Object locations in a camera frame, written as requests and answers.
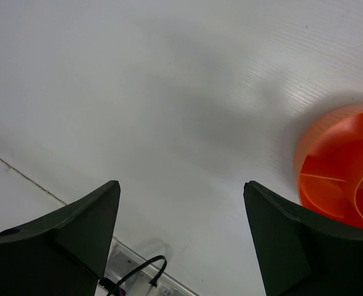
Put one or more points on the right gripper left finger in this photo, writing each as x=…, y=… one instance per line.
x=64, y=252

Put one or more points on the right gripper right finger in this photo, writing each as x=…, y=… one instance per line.
x=301, y=252

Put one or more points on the orange round sorting container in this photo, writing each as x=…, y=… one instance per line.
x=328, y=165

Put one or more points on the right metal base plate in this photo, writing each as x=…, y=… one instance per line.
x=128, y=273

